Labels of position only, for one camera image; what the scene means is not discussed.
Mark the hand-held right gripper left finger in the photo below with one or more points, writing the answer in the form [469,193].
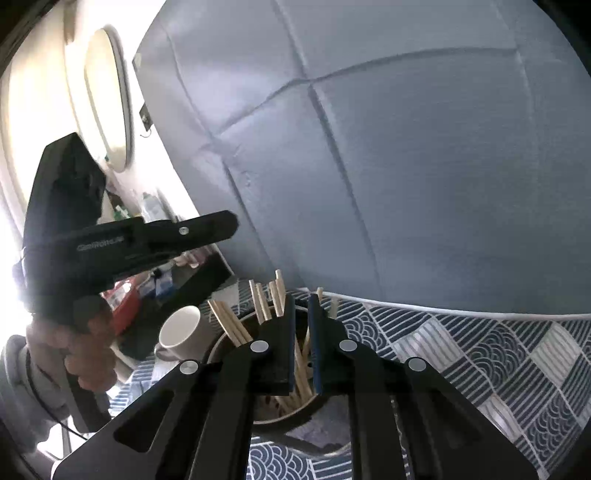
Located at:
[290,350]

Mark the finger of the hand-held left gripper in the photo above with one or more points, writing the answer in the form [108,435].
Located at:
[198,230]

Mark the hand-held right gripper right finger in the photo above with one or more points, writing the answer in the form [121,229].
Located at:
[316,350]

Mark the black tumbler cup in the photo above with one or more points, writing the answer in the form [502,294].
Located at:
[277,408]

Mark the group of wooden chopsticks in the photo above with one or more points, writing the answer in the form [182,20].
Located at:
[228,323]

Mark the person's left forearm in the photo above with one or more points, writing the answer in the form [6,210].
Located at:
[18,392]

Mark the person's left hand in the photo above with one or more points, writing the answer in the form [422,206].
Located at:
[87,360]

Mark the white ceramic mug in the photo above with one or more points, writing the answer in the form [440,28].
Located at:
[180,327]

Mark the red container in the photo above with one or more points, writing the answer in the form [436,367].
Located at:
[127,307]

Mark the oval white-framed mirror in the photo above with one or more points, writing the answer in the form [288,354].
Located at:
[106,101]

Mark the blue white patterned tablecloth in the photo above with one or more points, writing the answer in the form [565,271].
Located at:
[508,369]

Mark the small black wall fixture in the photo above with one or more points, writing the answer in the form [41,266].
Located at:
[146,117]

